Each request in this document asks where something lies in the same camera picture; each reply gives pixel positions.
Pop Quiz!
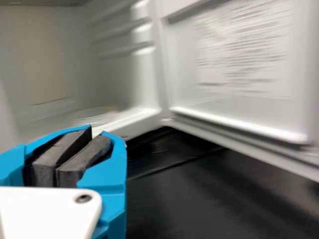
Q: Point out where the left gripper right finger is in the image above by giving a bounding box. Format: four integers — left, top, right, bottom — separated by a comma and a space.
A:
56, 130, 128, 239

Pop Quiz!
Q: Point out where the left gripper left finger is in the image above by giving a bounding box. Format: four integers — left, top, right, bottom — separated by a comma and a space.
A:
0, 124, 93, 188

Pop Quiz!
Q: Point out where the incubator door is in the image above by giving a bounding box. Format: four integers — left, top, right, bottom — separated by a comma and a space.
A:
156, 0, 319, 184

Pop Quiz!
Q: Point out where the white incubator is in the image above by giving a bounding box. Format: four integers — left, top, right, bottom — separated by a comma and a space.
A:
0, 0, 166, 140

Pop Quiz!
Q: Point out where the black platform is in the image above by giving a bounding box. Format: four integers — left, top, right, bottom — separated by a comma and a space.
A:
126, 146, 319, 239
123, 125, 226, 180

